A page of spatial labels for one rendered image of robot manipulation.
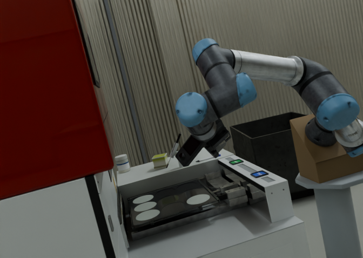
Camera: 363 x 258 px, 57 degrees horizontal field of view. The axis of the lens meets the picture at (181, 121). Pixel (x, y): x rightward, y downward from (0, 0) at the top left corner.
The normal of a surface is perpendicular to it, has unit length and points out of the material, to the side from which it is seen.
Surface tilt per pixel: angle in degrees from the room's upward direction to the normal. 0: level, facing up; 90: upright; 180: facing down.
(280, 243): 90
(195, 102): 59
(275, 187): 90
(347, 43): 90
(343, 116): 133
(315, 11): 90
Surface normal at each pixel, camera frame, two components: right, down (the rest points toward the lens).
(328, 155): -0.01, -0.58
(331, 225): -0.59, 0.23
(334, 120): 0.26, 0.72
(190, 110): -0.28, -0.36
